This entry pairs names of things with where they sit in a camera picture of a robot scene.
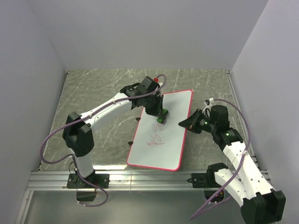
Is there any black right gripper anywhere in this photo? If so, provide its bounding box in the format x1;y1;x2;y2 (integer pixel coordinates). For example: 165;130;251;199
179;108;217;134

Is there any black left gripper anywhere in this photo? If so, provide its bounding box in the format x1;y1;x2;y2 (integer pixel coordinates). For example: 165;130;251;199
143;93;164;119

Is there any green whiteboard eraser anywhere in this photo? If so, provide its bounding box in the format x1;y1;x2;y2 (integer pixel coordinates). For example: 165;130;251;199
157;109;169;124

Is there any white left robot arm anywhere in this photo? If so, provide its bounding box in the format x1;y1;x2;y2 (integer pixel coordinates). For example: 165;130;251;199
63;76;169;188

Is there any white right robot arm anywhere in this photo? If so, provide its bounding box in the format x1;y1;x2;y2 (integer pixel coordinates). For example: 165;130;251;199
179;105;286;224

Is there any red-framed whiteboard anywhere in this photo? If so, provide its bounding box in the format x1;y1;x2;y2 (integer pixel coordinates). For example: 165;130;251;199
127;90;193;171

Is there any aluminium side rail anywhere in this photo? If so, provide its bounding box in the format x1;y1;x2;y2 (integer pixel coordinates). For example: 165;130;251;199
226;70;260;164

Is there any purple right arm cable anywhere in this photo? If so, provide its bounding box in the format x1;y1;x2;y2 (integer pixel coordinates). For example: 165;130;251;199
188;98;251;221

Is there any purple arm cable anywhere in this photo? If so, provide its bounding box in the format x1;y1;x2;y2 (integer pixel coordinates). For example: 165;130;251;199
41;74;167;208
188;98;251;221

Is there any aluminium mounting rail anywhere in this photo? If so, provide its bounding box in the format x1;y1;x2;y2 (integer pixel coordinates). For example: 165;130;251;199
25;170;206;191

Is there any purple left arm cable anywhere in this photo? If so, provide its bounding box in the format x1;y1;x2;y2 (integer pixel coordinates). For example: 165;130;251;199
41;74;167;208

